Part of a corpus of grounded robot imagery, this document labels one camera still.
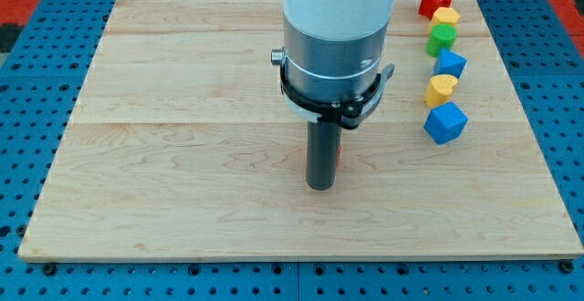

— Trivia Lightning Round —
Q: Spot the yellow pentagon block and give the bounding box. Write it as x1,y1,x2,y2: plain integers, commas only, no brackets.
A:
429,7,461,31

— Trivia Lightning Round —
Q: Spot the black clamp ring mount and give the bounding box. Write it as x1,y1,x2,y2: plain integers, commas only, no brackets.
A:
270,48,395,130

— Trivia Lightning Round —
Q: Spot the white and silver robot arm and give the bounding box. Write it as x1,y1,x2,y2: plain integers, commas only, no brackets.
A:
283,0,394,102

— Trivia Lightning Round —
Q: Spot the blue triangle block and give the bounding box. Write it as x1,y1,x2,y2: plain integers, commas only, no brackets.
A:
433,48,467,78

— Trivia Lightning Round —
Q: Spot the green cylinder block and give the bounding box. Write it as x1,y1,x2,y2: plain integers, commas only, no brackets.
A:
425,24,458,57

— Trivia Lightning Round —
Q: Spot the blue cube block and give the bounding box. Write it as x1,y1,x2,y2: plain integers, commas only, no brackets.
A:
423,102,468,145

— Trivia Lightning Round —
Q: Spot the red star block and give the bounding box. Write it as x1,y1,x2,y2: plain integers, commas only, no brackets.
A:
418,0,453,19

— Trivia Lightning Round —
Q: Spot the yellow heart block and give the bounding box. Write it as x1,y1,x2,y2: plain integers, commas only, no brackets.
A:
423,74,459,109

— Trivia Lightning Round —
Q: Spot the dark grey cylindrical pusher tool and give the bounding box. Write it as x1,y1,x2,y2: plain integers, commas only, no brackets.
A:
306,122,341,191

